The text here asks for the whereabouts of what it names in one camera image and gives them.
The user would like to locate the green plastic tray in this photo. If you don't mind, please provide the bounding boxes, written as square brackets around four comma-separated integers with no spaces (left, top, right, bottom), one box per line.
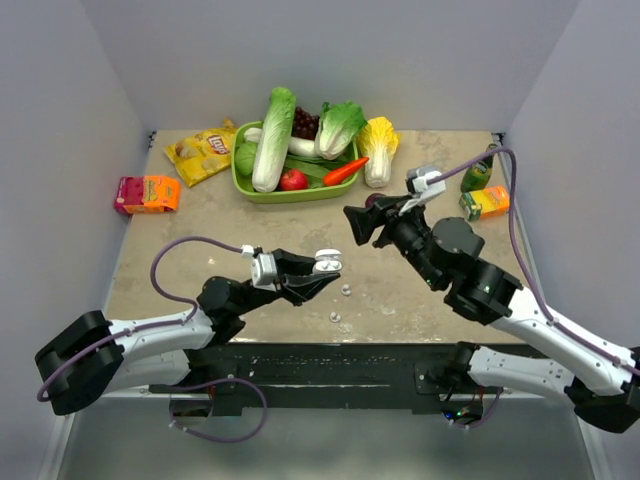
[231,121,359,204]

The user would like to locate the green lettuce head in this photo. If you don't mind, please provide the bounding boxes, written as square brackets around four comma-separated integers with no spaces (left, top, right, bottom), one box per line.
[314,101,367,160]

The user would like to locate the yellow Lays chips bag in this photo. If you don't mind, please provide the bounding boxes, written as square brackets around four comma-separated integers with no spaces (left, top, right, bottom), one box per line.
[164,118,237,187]

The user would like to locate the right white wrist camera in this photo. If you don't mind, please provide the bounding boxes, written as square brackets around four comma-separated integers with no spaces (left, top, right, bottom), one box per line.
[399,166,446,215]

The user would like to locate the orange carrot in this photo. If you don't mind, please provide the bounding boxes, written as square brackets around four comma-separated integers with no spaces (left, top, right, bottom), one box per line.
[323,157,369,187]

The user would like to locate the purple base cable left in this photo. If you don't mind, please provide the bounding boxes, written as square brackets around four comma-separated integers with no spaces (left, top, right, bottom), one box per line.
[159,377,269,444]

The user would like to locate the white radish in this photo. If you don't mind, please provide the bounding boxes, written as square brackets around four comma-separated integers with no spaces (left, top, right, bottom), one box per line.
[243,127,319,158]

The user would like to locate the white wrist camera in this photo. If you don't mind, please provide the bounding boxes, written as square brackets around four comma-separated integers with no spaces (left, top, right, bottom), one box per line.
[241,245,278,291]
[399,166,446,215]

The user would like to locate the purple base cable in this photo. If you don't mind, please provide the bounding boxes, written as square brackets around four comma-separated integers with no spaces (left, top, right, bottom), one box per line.
[159,377,269,444]
[447,389,503,431]

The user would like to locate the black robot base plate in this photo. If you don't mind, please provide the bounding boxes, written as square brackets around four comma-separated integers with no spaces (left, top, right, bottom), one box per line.
[148,340,501,419]

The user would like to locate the long napa cabbage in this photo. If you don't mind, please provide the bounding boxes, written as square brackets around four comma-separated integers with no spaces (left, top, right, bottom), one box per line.
[252,87,296,193]

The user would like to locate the dark purple grapes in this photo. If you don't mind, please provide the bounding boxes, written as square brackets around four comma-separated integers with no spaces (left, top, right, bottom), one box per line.
[292,106,320,140]

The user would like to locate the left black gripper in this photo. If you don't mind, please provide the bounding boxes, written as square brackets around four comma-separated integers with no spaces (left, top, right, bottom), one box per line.
[233,249,339,316]

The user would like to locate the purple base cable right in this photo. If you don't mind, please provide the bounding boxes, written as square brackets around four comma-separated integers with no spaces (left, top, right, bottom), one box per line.
[447,389,503,431]

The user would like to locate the green round vegetable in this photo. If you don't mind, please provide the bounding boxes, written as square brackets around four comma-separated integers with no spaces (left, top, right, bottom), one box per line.
[234,142,258,177]

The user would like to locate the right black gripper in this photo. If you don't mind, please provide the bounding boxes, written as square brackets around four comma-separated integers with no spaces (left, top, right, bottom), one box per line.
[343,192,443,288]

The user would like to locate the green glass bottle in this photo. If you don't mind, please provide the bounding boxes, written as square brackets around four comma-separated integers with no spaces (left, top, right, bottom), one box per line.
[460,155,494,193]

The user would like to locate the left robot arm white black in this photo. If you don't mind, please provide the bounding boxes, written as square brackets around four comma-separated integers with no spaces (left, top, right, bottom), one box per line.
[35,246,342,416]

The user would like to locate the pink orange snack box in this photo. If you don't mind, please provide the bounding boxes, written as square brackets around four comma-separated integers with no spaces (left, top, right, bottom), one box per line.
[113,175,181,215]

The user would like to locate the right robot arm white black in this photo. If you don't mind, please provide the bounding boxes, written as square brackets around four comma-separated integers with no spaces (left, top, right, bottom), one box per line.
[343,195,639,433]

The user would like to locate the purple onion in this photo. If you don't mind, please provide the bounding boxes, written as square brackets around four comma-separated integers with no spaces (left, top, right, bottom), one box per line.
[365,193,383,208]

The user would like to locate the white gold-rimmed charging case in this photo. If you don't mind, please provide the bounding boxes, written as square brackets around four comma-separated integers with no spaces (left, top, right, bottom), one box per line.
[313,248,343,273]

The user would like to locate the red apple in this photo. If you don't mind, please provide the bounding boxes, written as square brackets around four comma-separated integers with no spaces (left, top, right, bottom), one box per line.
[279,169,309,191]

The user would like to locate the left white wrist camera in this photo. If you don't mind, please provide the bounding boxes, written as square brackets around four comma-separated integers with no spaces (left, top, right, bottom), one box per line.
[241,245,278,291]

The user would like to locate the orange green juice carton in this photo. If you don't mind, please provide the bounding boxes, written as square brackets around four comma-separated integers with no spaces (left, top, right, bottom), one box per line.
[459,186,510,221]

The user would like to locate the yellow cabbage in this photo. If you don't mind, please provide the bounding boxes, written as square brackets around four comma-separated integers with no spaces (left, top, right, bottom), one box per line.
[356,116,400,189]

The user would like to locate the green leafy vegetable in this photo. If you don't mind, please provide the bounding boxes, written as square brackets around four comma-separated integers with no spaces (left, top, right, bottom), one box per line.
[284,155,349,188]

